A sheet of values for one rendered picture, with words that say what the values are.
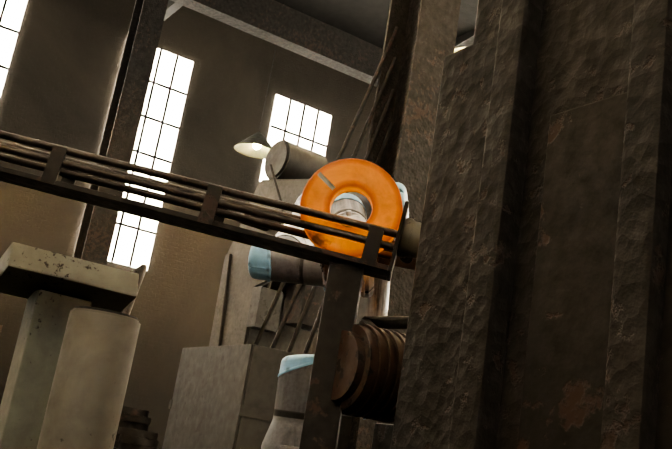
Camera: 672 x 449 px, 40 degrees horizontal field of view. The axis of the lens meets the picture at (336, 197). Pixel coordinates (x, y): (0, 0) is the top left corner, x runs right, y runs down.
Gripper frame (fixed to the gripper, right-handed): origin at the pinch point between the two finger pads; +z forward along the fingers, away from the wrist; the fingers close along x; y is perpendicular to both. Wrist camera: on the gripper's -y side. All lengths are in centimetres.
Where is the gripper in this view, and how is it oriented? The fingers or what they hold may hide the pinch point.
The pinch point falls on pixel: (371, 288)
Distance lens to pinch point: 142.2
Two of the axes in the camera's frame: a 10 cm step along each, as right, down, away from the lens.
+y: -10.0, 0.2, -0.4
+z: 0.5, 3.4, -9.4
